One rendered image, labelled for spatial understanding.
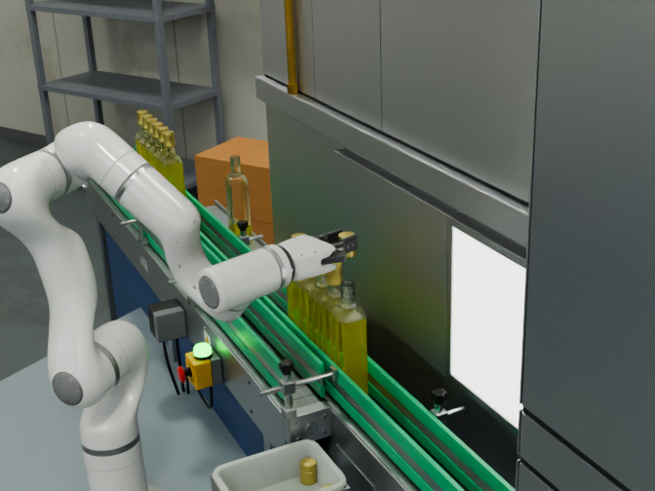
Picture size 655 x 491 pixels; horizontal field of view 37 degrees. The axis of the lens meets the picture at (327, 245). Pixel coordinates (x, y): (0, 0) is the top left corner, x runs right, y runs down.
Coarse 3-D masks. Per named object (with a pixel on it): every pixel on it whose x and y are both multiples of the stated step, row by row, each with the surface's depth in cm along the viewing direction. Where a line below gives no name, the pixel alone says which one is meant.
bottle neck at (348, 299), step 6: (342, 282) 194; (348, 282) 195; (354, 282) 194; (342, 288) 193; (348, 288) 193; (354, 288) 194; (342, 294) 194; (348, 294) 193; (354, 294) 194; (342, 300) 194; (348, 300) 194; (354, 300) 194; (348, 306) 194
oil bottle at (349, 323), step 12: (336, 312) 195; (348, 312) 194; (360, 312) 195; (336, 324) 196; (348, 324) 194; (360, 324) 195; (336, 336) 197; (348, 336) 195; (360, 336) 196; (336, 348) 198; (348, 348) 196; (360, 348) 197; (336, 360) 200; (348, 360) 197; (360, 360) 198; (348, 372) 198; (360, 372) 199; (360, 384) 200
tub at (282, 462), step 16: (288, 448) 194; (304, 448) 196; (320, 448) 193; (224, 464) 190; (240, 464) 190; (256, 464) 192; (272, 464) 193; (288, 464) 195; (320, 464) 192; (224, 480) 189; (240, 480) 191; (256, 480) 193; (272, 480) 194; (288, 480) 196; (320, 480) 193; (336, 480) 186
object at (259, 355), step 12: (132, 216) 298; (144, 228) 287; (156, 240) 276; (228, 324) 228; (240, 324) 219; (240, 336) 222; (252, 336) 212; (240, 348) 222; (252, 348) 215; (264, 348) 207; (252, 360) 215; (264, 360) 209; (276, 360) 201; (264, 372) 210; (276, 372) 202; (276, 384) 204
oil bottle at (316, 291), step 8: (312, 288) 205; (320, 288) 204; (312, 296) 205; (320, 296) 203; (312, 304) 206; (312, 312) 207; (312, 320) 208; (312, 328) 209; (320, 328) 206; (312, 336) 210; (320, 336) 206; (320, 344) 207
